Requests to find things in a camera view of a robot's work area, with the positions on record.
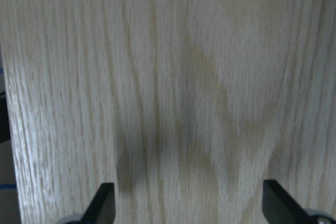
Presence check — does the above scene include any wooden drawer cabinet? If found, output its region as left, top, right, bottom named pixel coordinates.
left=1, top=0, right=335, bottom=223

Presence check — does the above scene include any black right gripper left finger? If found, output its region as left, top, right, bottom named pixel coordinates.
left=81, top=183, right=116, bottom=224

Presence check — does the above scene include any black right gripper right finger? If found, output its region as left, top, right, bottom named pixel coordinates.
left=262, top=179, right=314, bottom=224

